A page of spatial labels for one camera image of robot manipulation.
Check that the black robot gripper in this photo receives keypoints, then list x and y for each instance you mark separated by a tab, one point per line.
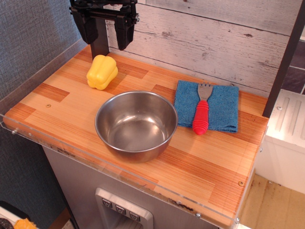
123	12

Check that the stainless steel pot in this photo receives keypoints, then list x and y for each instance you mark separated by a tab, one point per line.
136	126

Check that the yellow toy bell pepper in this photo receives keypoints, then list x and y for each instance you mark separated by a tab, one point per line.
102	71

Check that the blue folded cloth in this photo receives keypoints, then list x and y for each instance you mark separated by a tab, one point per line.
223	106

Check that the clear acrylic table guard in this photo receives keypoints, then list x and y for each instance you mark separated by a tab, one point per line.
206	174

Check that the grey toy fridge cabinet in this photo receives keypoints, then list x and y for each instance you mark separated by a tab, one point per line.
79	183

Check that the silver dispenser button panel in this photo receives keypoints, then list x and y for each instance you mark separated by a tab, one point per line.
118	213

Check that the orange object bottom left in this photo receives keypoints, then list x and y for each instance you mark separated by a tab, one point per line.
24	224

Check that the white toy sink unit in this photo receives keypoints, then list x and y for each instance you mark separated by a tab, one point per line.
281	158

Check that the dark left shelf post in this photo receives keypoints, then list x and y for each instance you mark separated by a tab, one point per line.
100	45

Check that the dark shelf post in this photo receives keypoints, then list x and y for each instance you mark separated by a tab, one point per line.
100	45
286	60

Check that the red-handled metal fork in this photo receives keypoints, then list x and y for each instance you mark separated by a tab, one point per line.
201	118

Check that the dark right shelf post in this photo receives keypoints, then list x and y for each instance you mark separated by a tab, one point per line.
286	60

